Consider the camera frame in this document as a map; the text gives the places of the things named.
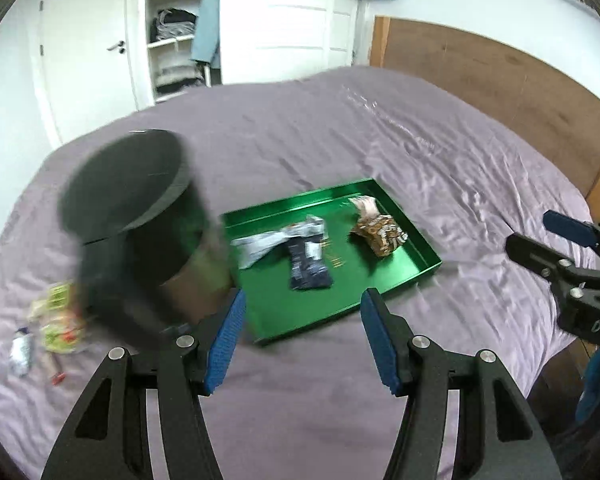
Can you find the copper and black electric kettle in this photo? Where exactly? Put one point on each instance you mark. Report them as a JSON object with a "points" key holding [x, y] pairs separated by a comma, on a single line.
{"points": [[130, 210]]}

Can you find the wooden headboard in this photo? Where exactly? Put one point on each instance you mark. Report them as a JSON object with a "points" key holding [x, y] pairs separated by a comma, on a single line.
{"points": [[480, 75]]}

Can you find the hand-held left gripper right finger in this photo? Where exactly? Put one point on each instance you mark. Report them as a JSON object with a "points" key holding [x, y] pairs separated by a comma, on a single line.
{"points": [[380, 340]]}

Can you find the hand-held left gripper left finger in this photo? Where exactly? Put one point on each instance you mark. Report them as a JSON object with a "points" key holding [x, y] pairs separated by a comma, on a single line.
{"points": [[225, 340]]}

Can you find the clear snack bag yellow label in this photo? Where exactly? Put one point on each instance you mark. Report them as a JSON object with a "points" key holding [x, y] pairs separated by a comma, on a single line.
{"points": [[60, 330]]}

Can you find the pink striped snack packet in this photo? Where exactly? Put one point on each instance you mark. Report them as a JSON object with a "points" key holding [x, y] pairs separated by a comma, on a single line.
{"points": [[365, 206]]}

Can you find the purple bed sheet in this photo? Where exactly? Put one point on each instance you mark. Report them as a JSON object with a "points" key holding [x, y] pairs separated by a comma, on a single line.
{"points": [[305, 135]]}

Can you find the brown oat snack packet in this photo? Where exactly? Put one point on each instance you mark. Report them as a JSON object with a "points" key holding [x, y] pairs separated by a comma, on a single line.
{"points": [[380, 235]]}

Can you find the blue-grey hanging garment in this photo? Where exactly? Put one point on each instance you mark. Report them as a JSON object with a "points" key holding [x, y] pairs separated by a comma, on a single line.
{"points": [[205, 25]]}

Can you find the white wardrobe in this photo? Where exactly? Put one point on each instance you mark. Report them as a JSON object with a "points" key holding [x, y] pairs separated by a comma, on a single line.
{"points": [[280, 20]]}

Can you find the pale folded clothes stack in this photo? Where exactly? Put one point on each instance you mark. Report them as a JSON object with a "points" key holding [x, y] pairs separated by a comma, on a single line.
{"points": [[177, 76]]}

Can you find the crumpled white red-ended snack packet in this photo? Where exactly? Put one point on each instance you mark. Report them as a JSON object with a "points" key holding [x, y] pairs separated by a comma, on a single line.
{"points": [[21, 355]]}

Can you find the white door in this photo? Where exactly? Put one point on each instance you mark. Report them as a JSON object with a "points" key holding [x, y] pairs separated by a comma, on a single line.
{"points": [[80, 35]]}

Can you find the long white snack packet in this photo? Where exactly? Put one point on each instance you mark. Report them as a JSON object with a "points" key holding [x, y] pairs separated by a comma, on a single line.
{"points": [[265, 245]]}

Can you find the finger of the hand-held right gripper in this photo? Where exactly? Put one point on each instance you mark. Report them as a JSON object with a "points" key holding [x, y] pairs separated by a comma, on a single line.
{"points": [[535, 252], [570, 227]]}

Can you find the black snack packet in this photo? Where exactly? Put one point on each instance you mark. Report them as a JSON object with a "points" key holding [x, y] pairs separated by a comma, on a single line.
{"points": [[307, 267]]}

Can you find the green metal tray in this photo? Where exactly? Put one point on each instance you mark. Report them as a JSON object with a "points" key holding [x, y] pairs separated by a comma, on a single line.
{"points": [[360, 270]]}

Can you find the small orange wrapped snack bar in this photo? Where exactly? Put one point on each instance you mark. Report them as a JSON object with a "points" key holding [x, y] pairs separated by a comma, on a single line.
{"points": [[56, 372]]}

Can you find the dark grey folded clothes stack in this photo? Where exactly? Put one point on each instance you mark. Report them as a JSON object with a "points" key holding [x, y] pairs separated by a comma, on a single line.
{"points": [[172, 25]]}

